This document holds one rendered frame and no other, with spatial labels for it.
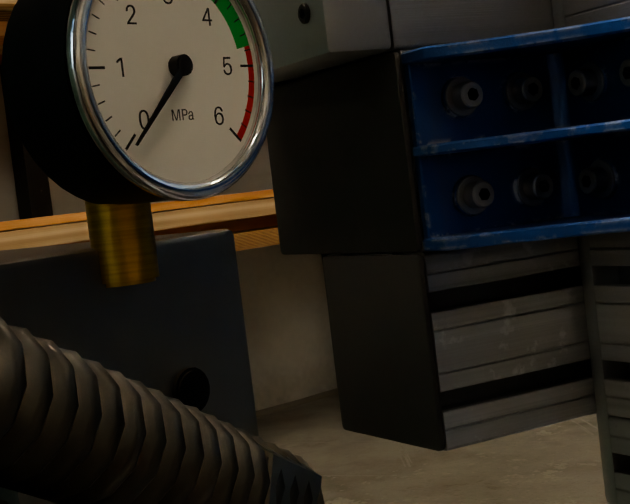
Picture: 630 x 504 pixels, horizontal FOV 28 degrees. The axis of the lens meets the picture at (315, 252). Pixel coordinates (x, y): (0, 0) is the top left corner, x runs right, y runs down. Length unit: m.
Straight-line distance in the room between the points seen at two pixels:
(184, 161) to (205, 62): 0.03
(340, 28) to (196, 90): 0.25
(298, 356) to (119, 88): 3.43
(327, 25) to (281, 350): 3.14
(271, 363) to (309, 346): 0.16
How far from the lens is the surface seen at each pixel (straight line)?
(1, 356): 0.19
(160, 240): 0.32
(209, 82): 0.30
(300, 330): 3.71
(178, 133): 0.29
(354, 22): 0.55
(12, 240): 2.59
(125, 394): 0.22
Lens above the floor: 0.63
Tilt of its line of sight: 3 degrees down
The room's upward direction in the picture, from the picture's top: 7 degrees counter-clockwise
